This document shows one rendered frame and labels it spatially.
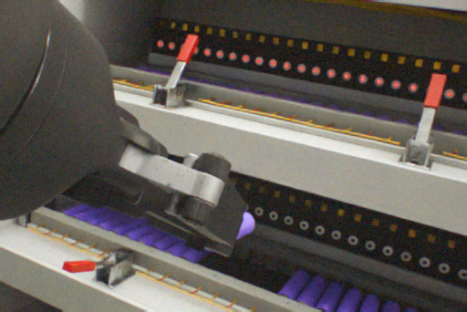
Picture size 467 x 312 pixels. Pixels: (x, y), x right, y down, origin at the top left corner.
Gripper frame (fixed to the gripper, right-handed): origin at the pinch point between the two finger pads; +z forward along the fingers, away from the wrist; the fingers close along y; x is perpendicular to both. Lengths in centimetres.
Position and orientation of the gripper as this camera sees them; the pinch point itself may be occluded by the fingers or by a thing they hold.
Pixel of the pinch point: (199, 220)
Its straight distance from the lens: 31.6
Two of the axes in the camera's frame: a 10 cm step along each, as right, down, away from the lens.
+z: 3.0, 3.3, 8.9
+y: 8.9, 2.4, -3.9
